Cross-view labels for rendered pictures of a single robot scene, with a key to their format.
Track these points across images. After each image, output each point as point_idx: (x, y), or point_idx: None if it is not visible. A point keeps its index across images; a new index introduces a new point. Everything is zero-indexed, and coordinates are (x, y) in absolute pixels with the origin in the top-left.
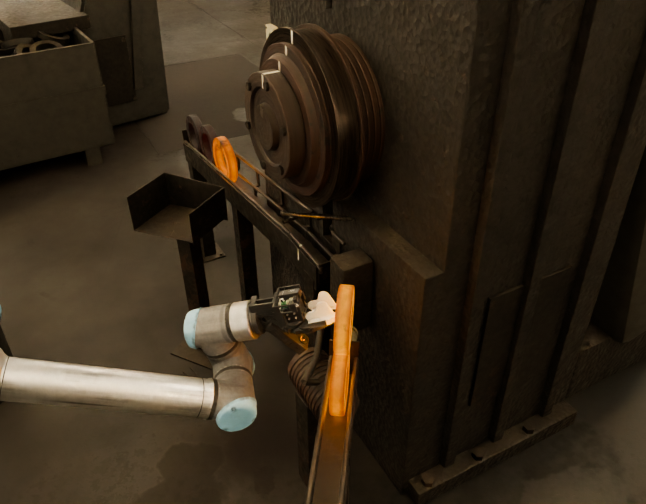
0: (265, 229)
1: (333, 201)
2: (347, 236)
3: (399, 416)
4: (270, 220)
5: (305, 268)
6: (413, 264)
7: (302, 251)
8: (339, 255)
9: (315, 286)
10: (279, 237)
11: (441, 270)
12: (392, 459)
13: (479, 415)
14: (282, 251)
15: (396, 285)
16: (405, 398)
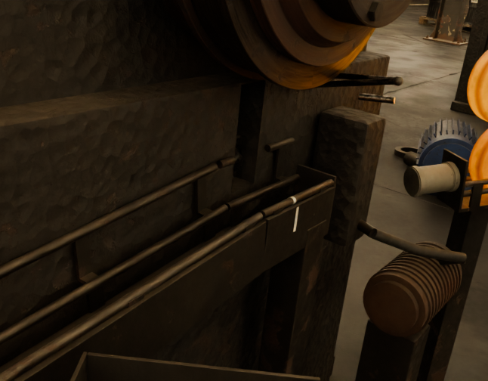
0: (178, 315)
1: (267, 86)
2: (290, 124)
3: (339, 287)
4: (202, 261)
5: (310, 223)
6: (373, 57)
7: (301, 201)
8: (358, 118)
9: (328, 226)
10: (239, 258)
11: (366, 51)
12: (322, 365)
13: None
14: (244, 283)
15: (359, 107)
16: (350, 248)
